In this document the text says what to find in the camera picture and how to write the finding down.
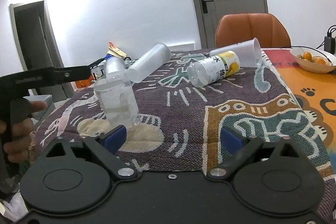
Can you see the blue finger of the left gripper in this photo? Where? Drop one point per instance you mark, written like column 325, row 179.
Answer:
column 72, row 74

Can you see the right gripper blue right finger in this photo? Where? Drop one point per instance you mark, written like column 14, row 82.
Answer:
column 244, row 151

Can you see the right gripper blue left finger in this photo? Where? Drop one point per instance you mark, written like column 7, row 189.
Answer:
column 102, row 151

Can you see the clear cup with paper wrap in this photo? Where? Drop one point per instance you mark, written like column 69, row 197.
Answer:
column 117, row 100

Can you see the short frosted plastic cup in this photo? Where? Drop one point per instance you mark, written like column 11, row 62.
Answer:
column 114, row 67

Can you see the frosted cup lying behind bottle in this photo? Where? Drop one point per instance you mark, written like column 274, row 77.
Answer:
column 248, row 52

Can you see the tall frosted plastic cup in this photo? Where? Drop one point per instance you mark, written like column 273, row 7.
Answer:
column 148, row 63

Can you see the person's left hand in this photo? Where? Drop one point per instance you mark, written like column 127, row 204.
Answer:
column 17, row 150

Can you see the patterned woven blanket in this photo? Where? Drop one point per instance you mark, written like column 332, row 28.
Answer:
column 175, row 144

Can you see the clear bottle yellow cap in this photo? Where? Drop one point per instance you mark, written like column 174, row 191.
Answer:
column 212, row 69

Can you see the white bowl of oranges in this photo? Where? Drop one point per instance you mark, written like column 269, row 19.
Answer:
column 313, row 60

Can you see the orange leather chair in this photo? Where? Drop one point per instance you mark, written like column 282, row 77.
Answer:
column 237, row 28

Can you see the black power adapter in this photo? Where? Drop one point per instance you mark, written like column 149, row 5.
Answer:
column 329, row 41

